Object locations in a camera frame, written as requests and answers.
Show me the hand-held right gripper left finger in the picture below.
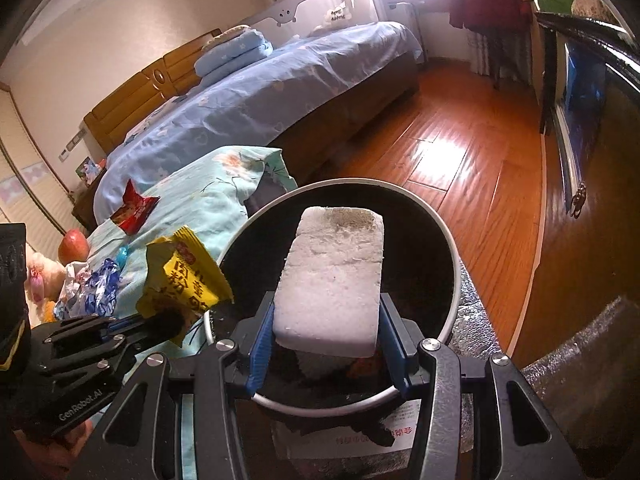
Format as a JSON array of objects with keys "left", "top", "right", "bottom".
[{"left": 89, "top": 294, "right": 281, "bottom": 480}]

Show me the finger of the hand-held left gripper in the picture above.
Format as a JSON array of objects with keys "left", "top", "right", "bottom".
[
  {"left": 31, "top": 311, "right": 187, "bottom": 347},
  {"left": 47, "top": 336, "right": 151, "bottom": 388}
]

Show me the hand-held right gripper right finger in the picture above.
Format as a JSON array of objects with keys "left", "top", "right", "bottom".
[{"left": 377, "top": 292, "right": 586, "bottom": 480}]

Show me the yellow snack wrapper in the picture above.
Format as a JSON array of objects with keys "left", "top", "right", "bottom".
[{"left": 137, "top": 226, "right": 236, "bottom": 349}]

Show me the white foam block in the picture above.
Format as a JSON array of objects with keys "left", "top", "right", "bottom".
[{"left": 272, "top": 205, "right": 386, "bottom": 359}]

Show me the black round pan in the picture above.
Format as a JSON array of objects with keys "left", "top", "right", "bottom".
[{"left": 204, "top": 177, "right": 462, "bottom": 418}]

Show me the person's left hand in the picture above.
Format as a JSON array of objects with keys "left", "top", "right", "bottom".
[{"left": 25, "top": 419, "right": 97, "bottom": 462}]

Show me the crumpled blue white wrapper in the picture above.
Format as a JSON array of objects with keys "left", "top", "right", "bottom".
[{"left": 54, "top": 258, "right": 124, "bottom": 319}]

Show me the red yellow mango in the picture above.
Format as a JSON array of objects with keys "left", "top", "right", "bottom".
[{"left": 58, "top": 228, "right": 91, "bottom": 263}]

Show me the beige plush toy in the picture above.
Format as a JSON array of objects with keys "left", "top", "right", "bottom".
[{"left": 24, "top": 252, "right": 69, "bottom": 324}]

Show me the red snack wrapper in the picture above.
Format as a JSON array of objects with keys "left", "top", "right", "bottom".
[{"left": 109, "top": 179, "right": 161, "bottom": 235}]

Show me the dark wooden nightstand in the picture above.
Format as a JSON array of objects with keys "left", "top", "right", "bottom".
[{"left": 70, "top": 165, "right": 109, "bottom": 234}]

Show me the teal floral blanket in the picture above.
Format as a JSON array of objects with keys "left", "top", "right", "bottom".
[{"left": 54, "top": 145, "right": 299, "bottom": 480}]

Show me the silver foil mat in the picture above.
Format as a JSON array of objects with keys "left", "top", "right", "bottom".
[{"left": 440, "top": 260, "right": 640, "bottom": 480}]

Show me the white sliding wardrobe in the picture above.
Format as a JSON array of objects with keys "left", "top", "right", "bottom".
[{"left": 0, "top": 89, "right": 67, "bottom": 261}]

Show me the wooden headboard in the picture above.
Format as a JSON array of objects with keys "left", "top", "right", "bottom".
[{"left": 82, "top": 27, "right": 224, "bottom": 157}]

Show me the bed with blue sheet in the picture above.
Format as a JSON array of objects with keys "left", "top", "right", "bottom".
[{"left": 92, "top": 21, "right": 424, "bottom": 227}]

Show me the folded blue quilt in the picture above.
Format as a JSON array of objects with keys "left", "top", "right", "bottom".
[{"left": 193, "top": 29, "right": 274, "bottom": 79}]

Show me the patterned pillow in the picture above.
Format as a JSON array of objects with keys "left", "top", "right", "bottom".
[{"left": 202, "top": 23, "right": 252, "bottom": 47}]

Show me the clothes rack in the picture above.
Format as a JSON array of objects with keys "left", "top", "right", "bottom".
[{"left": 466, "top": 24, "right": 532, "bottom": 92}]

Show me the dark glossy cabinet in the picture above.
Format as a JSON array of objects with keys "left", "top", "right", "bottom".
[{"left": 534, "top": 9, "right": 640, "bottom": 222}]

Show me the white plush cloud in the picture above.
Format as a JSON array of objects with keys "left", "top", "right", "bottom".
[{"left": 322, "top": 2, "right": 352, "bottom": 24}]

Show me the photo frame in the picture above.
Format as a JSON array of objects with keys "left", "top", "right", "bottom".
[{"left": 75, "top": 156, "right": 99, "bottom": 187}]

